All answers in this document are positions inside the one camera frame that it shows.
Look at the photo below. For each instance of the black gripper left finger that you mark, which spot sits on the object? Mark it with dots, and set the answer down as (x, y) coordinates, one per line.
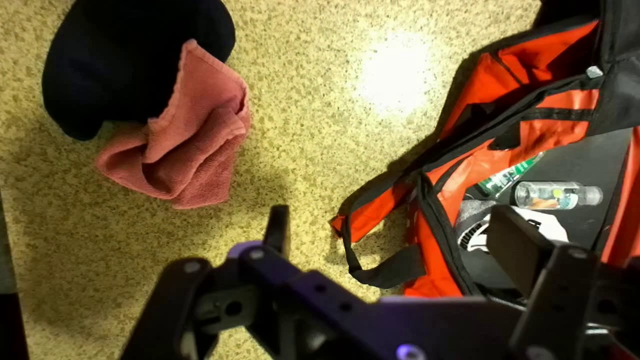
(276, 229)

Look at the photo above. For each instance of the green labelled plastic bottle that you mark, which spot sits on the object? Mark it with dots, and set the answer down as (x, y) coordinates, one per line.
(499, 182)

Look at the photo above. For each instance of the black cloth lump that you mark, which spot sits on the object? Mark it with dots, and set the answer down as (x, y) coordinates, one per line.
(116, 61)

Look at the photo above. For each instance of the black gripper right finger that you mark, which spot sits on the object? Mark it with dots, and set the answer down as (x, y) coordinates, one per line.
(519, 247)

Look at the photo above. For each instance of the orange and black backpack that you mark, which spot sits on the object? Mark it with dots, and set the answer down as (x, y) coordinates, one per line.
(566, 84)

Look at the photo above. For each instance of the black white striped cloth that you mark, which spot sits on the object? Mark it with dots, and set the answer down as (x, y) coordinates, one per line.
(487, 225)

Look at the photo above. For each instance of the pink red towel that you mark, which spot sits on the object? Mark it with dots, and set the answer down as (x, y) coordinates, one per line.
(188, 153)

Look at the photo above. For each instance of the clear plastic bottle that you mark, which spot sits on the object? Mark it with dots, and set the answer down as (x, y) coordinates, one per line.
(548, 196)

